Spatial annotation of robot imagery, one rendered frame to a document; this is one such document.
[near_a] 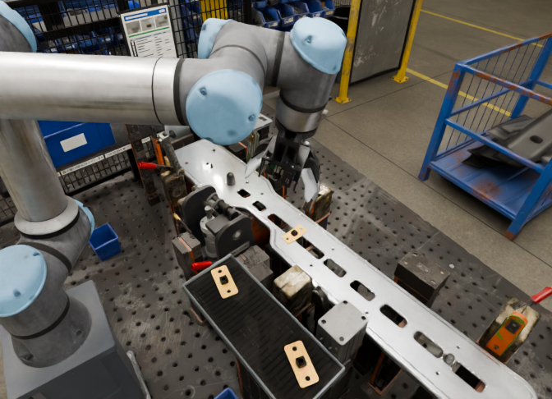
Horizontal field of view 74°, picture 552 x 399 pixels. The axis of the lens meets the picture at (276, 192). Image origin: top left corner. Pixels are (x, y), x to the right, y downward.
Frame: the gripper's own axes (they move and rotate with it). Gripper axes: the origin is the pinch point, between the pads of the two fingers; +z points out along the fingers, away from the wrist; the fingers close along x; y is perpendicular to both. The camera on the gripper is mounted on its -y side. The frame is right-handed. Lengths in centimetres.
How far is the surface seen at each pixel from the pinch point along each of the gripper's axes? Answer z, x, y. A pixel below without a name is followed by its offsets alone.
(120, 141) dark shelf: 57, -73, -39
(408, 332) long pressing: 29, 42, 6
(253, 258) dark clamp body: 31.0, -1.6, 1.6
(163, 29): 30, -77, -84
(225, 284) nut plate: 21.0, -4.2, 15.7
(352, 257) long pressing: 34.9, 25.2, -13.0
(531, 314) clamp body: 19, 67, -5
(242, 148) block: 54, -27, -57
